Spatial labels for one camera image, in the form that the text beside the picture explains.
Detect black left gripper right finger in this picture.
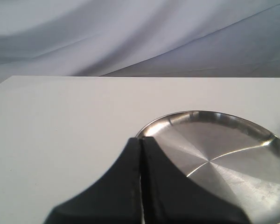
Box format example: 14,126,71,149
140,137,250,224

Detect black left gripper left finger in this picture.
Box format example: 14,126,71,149
45,138,141,224

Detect round stainless steel plate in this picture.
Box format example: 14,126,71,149
138,111,280,224

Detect grey-blue backdrop cloth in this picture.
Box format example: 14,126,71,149
0,0,280,83

